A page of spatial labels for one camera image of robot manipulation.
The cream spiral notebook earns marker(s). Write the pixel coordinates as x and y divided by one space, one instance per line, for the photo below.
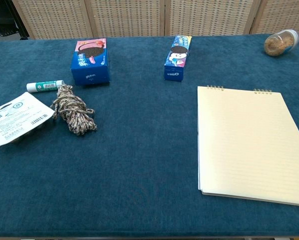
244 140

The blue velvet table cloth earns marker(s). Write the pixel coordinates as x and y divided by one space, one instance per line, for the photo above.
139 162

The narrow blue Oreo box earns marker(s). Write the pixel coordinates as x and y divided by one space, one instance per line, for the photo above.
177 58

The wide blue pink Oreo box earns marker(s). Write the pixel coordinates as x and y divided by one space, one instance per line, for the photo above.
90 62

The woven rattan folding screen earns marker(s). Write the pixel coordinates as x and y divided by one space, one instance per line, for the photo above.
144 17

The white green glue stick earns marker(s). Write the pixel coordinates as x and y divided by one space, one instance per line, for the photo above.
43 86

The white blister pack card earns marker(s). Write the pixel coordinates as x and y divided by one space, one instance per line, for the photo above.
14 118

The clear jar with brown contents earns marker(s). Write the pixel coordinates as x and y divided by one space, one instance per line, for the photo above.
279 43

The black stand with equipment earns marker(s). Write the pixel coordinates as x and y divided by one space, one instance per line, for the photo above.
4 20

